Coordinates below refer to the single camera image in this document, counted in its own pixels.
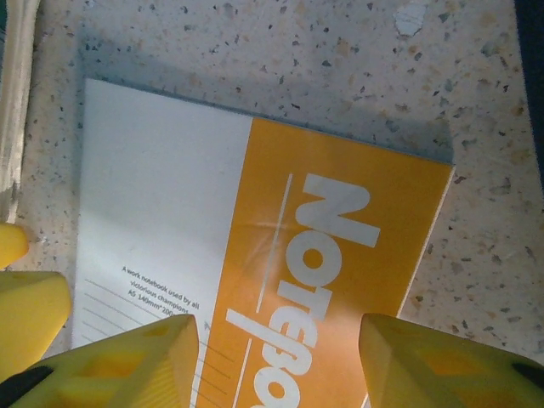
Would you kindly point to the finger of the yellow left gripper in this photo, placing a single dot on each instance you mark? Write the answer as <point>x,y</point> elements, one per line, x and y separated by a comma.
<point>10,246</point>
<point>30,314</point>

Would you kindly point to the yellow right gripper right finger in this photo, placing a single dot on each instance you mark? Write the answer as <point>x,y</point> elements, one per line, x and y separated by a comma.
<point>446,365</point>

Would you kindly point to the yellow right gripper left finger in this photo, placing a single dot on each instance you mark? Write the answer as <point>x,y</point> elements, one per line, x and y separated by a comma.
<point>119,370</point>

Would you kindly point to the orange and white notebook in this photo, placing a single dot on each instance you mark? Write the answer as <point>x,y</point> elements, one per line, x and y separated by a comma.
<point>178,204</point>

